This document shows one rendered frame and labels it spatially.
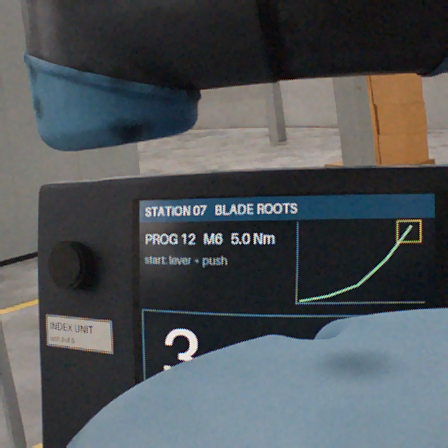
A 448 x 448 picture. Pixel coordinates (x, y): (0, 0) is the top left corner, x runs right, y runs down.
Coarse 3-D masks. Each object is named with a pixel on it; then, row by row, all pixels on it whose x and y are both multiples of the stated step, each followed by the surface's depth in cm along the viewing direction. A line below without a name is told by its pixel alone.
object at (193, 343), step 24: (144, 312) 41; (168, 312) 40; (192, 312) 40; (216, 312) 39; (144, 336) 41; (168, 336) 40; (192, 336) 40; (216, 336) 39; (144, 360) 41; (168, 360) 40
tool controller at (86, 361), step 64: (64, 192) 44; (128, 192) 42; (192, 192) 40; (256, 192) 39; (320, 192) 37; (384, 192) 36; (64, 256) 42; (128, 256) 42; (192, 256) 40; (256, 256) 38; (320, 256) 37; (384, 256) 35; (64, 320) 44; (128, 320) 42; (256, 320) 38; (320, 320) 37; (64, 384) 44; (128, 384) 41
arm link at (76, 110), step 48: (48, 0) 29; (96, 0) 29; (144, 0) 28; (192, 0) 28; (240, 0) 28; (48, 48) 30; (96, 48) 29; (144, 48) 29; (192, 48) 29; (240, 48) 29; (48, 96) 30; (96, 96) 29; (144, 96) 30; (192, 96) 32; (48, 144) 32; (96, 144) 30
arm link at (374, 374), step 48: (336, 336) 10; (384, 336) 9; (432, 336) 9; (144, 384) 8; (192, 384) 8; (240, 384) 8; (288, 384) 8; (336, 384) 8; (384, 384) 8; (432, 384) 8; (96, 432) 7; (144, 432) 7; (192, 432) 7; (240, 432) 7; (288, 432) 7; (336, 432) 7; (384, 432) 7; (432, 432) 7
